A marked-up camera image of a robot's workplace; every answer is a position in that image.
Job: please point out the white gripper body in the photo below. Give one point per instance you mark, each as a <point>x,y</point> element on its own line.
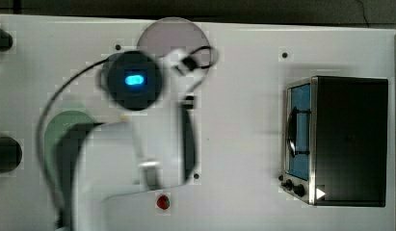
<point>185,71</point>

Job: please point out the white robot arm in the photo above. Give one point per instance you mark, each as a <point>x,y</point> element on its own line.
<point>154,149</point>

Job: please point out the grey round plate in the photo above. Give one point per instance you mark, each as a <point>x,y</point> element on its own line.
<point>168,34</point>

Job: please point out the black toaster oven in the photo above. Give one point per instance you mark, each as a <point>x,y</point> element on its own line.
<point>336,141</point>

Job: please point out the black cylinder post upper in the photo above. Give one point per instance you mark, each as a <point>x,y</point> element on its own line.
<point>6,41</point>

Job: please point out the black cylinder post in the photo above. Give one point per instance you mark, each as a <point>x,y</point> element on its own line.
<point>10,154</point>
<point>6,41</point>

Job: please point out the black cylinder post lower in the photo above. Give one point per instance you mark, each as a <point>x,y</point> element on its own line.
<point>10,154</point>

